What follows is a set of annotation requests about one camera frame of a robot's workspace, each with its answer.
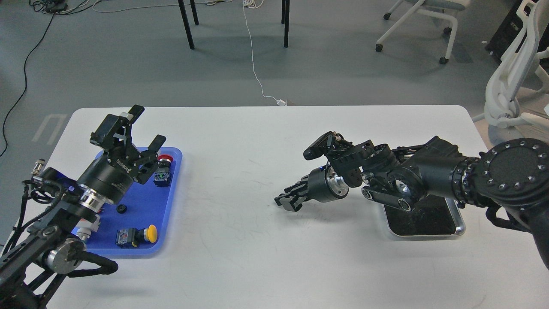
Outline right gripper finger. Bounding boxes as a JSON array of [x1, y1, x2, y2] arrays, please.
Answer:
[[274, 192, 310, 212], [284, 179, 309, 196]]

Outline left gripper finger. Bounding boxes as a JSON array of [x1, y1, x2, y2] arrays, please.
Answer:
[[90, 104, 145, 157], [135, 135, 166, 185]]

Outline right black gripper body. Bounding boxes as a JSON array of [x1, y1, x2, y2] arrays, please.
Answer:
[[307, 167, 350, 202]]

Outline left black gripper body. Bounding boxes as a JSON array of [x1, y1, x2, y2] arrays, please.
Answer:
[[77, 148, 148, 205]]

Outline small black gear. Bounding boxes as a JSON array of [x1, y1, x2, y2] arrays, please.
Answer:
[[116, 204, 127, 214]]

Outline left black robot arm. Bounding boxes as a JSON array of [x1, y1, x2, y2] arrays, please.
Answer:
[[0, 104, 166, 309]]

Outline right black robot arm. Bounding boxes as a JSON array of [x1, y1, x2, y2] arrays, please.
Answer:
[[274, 131, 549, 265]]

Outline blue plastic tray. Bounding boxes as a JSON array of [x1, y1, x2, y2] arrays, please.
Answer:
[[86, 147, 184, 258]]

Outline metal tray with black mat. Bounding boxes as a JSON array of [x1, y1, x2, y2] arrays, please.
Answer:
[[383, 195, 465, 240]]

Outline black table legs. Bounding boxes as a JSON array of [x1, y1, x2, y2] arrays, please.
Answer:
[[177, 0, 290, 50]]

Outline white office chair background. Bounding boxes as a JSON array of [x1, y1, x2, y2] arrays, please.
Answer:
[[376, 0, 466, 64]]

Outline white office chair right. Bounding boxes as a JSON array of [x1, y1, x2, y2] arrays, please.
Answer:
[[472, 0, 548, 144]]

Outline red push button switch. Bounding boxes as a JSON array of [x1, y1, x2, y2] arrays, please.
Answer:
[[153, 153, 173, 187]]

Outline yellow push button switch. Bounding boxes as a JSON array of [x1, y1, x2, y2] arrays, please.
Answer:
[[115, 224, 158, 248]]

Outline black cable on floor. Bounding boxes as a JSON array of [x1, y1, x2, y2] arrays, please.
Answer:
[[0, 0, 69, 158]]

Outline white cable on floor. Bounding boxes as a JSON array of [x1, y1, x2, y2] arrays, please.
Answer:
[[92, 0, 287, 106]]

